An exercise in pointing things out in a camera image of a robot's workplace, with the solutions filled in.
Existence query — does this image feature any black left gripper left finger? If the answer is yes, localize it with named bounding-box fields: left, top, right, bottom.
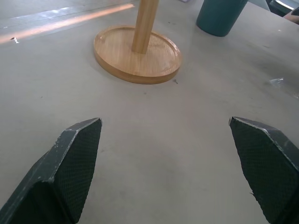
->
left=0, top=117, right=103, bottom=224

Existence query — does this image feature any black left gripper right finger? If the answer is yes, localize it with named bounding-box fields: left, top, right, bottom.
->
left=228, top=116, right=299, bottom=224

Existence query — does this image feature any wooden stand with round base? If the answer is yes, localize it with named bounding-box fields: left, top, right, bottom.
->
left=93, top=0, right=182, bottom=85

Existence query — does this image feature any teal ribbed cup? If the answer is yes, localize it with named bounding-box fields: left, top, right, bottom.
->
left=196, top=0, right=248, bottom=37

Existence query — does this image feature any small clear plastic scrap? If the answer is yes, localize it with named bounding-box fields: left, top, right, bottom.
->
left=269, top=77, right=285, bottom=87

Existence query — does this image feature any dark object beyond table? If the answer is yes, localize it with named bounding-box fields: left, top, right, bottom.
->
left=268, top=0, right=299, bottom=18

